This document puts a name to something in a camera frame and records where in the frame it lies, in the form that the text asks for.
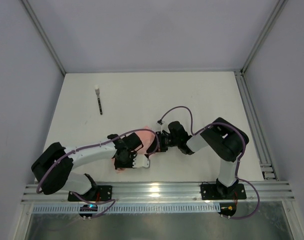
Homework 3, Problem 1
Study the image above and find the pink cloth napkin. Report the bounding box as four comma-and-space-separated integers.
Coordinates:
112, 125, 157, 173

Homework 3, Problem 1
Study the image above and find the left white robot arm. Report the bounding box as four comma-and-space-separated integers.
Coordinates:
31, 133, 144, 201

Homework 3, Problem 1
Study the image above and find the left small controller board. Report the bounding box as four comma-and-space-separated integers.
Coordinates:
79, 204, 98, 220

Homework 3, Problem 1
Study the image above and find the small controller board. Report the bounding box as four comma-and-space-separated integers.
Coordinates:
218, 202, 237, 219
79, 204, 98, 220

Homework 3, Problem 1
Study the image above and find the right small controller board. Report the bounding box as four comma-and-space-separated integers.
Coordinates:
218, 202, 237, 219

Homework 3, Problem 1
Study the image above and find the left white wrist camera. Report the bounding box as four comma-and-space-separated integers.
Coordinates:
132, 155, 150, 169

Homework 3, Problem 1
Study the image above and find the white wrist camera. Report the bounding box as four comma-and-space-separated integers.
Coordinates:
157, 119, 165, 132
132, 155, 150, 169

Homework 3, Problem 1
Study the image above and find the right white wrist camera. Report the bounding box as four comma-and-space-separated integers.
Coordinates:
157, 119, 165, 132

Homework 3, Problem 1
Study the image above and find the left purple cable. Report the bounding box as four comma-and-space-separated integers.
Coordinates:
35, 128, 159, 219

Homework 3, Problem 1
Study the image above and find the purple cable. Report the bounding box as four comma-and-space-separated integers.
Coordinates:
35, 128, 159, 219
157, 105, 260, 221

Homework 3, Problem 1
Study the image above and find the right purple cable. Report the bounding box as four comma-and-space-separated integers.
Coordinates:
157, 105, 260, 221

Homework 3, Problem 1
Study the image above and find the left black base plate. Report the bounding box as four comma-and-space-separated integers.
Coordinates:
68, 185, 113, 202

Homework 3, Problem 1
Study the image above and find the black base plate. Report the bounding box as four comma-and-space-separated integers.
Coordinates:
200, 181, 247, 201
68, 185, 113, 202

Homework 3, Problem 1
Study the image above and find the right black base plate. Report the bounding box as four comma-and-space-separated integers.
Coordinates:
200, 181, 247, 201

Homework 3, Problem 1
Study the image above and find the slotted cable duct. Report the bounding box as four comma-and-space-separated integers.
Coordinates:
32, 202, 219, 214

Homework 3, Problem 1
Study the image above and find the right side aluminium rail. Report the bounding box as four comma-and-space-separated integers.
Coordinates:
234, 71, 279, 181

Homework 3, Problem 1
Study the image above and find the aluminium rail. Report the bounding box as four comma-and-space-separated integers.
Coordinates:
234, 71, 279, 181
21, 181, 295, 204

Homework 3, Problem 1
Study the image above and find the front aluminium rail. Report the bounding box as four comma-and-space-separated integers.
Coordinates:
21, 181, 295, 204

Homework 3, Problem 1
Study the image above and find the left corner aluminium post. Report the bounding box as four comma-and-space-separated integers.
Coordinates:
20, 0, 67, 76

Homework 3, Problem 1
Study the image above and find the corner aluminium post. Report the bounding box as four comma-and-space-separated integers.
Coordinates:
240, 0, 288, 75
20, 0, 67, 76

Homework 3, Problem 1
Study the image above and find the right corner aluminium post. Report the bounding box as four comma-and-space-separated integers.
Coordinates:
240, 0, 288, 75

